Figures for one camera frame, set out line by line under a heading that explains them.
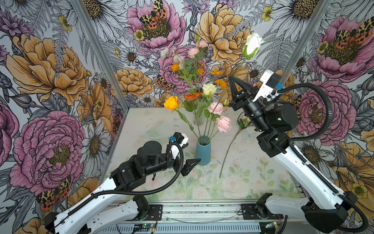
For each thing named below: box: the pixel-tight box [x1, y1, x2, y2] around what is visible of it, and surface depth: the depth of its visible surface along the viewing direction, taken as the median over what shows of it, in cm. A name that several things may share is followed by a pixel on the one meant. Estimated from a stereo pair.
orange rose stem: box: [163, 96, 202, 146], surface depth 67 cm
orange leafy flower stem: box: [183, 92, 204, 142], surface depth 76 cm
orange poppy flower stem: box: [171, 63, 196, 94], surface depth 96 cm
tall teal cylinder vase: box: [194, 135, 212, 166], surface depth 80 cm
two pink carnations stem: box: [207, 101, 232, 142], surface depth 69 cm
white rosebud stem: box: [234, 32, 263, 78], surface depth 40 cm
